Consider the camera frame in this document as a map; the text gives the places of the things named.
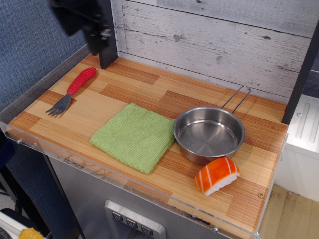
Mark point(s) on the dark right vertical post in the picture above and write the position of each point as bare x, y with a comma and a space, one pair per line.
302, 77

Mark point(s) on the clear acrylic edge guard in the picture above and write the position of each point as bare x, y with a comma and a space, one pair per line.
167, 195

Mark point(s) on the salmon nigiri sushi toy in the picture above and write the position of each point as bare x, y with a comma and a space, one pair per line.
216, 175

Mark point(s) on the dark left vertical post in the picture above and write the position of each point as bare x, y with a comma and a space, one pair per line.
108, 55

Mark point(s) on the green cloth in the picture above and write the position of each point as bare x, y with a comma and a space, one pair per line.
136, 137

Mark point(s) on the white ribbed sink unit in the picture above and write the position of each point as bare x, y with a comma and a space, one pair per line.
303, 130

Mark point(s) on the yellow object at corner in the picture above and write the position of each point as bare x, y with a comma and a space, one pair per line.
30, 233

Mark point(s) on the small steel pan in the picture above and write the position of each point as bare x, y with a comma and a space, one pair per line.
206, 133

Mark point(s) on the red handled metal fork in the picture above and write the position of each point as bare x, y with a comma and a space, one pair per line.
62, 105

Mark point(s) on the dark vertical post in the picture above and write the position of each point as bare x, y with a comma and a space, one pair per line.
108, 55
302, 77

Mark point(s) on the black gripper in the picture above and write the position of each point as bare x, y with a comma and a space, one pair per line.
86, 15

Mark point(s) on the silver button control panel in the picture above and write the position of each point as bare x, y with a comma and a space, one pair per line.
128, 224

